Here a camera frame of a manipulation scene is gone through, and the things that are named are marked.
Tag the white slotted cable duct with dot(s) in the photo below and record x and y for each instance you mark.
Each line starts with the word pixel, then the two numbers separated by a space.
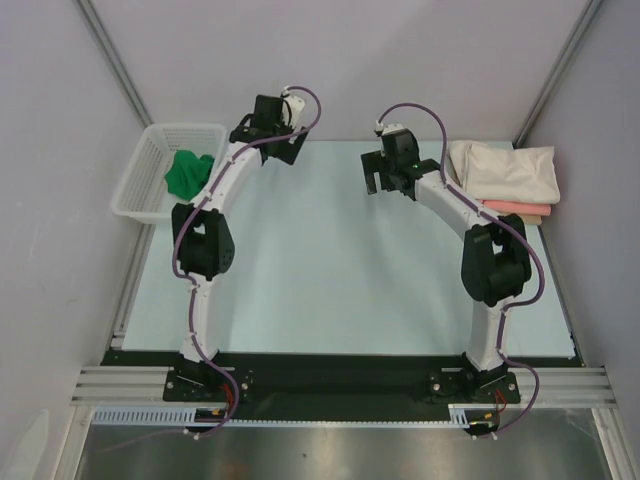
pixel 196 417

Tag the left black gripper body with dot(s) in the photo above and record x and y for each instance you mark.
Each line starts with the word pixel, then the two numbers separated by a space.
pixel 286 151

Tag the pink folded t shirt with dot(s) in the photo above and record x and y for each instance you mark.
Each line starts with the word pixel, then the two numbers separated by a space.
pixel 530 209

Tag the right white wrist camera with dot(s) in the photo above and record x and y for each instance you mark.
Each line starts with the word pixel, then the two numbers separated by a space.
pixel 382 129

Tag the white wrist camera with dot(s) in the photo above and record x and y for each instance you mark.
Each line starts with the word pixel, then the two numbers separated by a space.
pixel 293 106
pixel 382 129

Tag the cream folded t shirt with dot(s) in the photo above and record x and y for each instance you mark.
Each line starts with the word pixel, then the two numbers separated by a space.
pixel 490 173

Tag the left aluminium corner post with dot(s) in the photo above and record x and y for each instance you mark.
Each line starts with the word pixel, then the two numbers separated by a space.
pixel 113 60

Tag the aluminium corner post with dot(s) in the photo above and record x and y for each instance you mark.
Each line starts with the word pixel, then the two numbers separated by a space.
pixel 567 55
pixel 113 60

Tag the white plastic basket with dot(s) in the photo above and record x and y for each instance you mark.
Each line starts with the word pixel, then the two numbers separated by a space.
pixel 142 193

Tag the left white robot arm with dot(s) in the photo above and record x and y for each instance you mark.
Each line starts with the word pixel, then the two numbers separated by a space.
pixel 204 248

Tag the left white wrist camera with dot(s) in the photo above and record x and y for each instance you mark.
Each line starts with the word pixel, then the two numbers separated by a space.
pixel 293 106

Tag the aluminium front rail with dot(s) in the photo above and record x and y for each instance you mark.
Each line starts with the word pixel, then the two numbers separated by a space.
pixel 570 388

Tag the green t shirt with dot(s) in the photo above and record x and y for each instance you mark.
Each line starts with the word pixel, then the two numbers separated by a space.
pixel 188 174

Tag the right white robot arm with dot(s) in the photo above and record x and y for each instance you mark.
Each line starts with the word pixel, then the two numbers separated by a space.
pixel 495 261

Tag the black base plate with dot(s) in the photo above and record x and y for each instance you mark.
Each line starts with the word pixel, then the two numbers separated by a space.
pixel 338 388

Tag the right aluminium corner post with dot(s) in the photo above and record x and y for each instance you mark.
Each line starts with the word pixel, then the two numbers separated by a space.
pixel 567 55

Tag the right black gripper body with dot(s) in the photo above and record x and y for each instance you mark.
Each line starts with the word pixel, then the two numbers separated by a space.
pixel 373 167

